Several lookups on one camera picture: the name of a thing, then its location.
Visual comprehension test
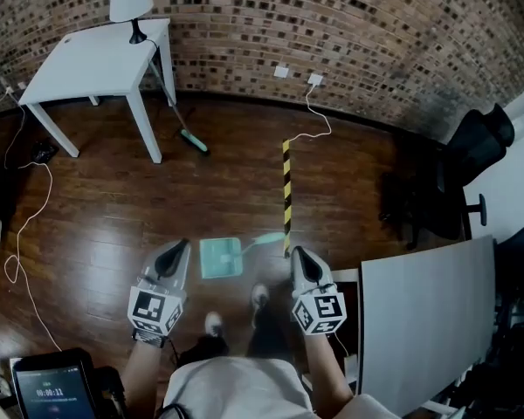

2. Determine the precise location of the person's right white shoe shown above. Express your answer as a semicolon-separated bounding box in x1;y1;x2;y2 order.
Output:
250;282;271;314

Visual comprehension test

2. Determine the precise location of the black phone with lit screen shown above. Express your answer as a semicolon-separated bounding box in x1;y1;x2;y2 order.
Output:
10;348;100;419

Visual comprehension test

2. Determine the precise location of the grey board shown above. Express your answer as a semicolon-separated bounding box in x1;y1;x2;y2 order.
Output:
359;234;498;417

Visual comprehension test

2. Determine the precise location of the person's left white shoe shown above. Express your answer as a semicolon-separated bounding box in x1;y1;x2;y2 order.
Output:
204;312;224;338

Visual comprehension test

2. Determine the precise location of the black office chair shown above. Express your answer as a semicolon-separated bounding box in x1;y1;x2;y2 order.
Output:
378;102;516;251

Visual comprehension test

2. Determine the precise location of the yellow black striped strip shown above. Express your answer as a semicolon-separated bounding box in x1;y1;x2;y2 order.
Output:
281;139;293;259

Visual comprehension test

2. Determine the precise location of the thin white gripper cable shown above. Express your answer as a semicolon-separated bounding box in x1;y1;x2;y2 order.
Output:
331;331;351;360

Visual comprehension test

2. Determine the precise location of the person's light grey shirt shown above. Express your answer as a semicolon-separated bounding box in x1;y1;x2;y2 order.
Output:
162;357;403;419

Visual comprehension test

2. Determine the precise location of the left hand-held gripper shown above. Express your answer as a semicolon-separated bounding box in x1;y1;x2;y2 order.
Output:
127;238;193;337

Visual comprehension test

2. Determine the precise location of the broom with teal brush head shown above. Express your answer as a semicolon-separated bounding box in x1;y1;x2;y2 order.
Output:
147;60;211;156

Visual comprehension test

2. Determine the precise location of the black mesh chair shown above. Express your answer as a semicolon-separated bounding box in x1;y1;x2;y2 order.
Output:
462;223;524;419

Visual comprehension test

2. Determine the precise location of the black wrist strap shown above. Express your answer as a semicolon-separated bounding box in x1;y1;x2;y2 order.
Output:
132;327;167;349

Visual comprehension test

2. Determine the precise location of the white table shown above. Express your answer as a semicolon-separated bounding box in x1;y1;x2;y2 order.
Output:
17;17;177;165

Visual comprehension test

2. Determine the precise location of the small black object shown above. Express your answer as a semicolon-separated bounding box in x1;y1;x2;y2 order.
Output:
29;140;60;165

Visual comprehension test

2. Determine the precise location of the wooden floor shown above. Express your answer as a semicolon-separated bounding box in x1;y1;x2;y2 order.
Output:
0;88;471;419

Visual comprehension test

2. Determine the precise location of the person's leg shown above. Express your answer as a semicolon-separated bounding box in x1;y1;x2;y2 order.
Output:
245;301;294;361
176;333;231;368

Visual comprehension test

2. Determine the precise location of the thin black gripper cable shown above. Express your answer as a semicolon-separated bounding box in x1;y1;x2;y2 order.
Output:
162;334;181;367

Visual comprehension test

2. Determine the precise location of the person's right leg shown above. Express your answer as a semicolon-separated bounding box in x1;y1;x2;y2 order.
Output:
245;301;294;361

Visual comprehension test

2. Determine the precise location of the person's right forearm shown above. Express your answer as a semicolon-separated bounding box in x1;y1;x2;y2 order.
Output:
303;331;355;409

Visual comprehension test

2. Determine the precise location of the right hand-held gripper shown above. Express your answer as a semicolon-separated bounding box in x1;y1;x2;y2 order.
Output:
289;245;348;336

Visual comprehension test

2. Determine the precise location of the person's white shoe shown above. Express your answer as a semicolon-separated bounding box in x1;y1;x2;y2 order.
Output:
204;312;224;338
250;282;271;314

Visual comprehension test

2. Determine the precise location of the long pale cable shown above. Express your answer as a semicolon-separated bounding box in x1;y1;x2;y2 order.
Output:
3;86;64;353

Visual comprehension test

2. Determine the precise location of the person's left forearm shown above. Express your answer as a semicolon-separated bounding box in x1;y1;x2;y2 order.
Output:
121;337;178;419

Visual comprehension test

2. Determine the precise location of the person's left leg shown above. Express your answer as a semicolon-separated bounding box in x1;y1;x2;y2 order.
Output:
176;333;231;368

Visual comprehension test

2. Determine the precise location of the white lamp with black base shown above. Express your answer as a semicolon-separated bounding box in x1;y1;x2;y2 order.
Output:
108;0;155;45

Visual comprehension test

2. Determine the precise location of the teal dustpan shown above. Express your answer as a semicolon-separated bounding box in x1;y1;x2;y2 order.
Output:
199;232;286;280

